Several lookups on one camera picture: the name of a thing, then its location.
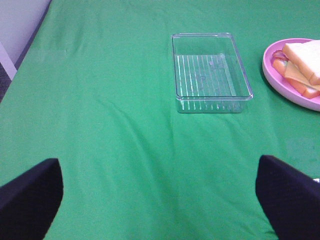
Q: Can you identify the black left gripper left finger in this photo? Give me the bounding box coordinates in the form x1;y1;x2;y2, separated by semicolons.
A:
0;158;63;240

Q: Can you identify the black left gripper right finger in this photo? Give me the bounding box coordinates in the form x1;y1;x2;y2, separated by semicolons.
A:
255;155;320;240

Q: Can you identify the yellow cheese slice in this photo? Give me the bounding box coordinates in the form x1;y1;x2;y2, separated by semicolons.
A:
284;61;320;91

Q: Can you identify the bread slice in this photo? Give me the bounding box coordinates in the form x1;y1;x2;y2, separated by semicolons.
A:
272;59;320;99
282;40;320;85

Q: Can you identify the pink bacon strip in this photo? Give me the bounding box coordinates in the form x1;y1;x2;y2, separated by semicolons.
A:
272;50;288;62

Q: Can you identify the pink plate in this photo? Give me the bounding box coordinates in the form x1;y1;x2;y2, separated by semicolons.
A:
262;38;320;112

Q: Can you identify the green tablecloth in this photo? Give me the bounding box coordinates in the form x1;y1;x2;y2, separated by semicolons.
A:
0;0;320;240

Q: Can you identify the bread slice on plate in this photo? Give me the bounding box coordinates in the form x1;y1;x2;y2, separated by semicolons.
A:
272;59;320;99

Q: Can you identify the clear plastic tray left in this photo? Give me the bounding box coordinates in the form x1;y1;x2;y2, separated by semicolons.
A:
171;33;254;114

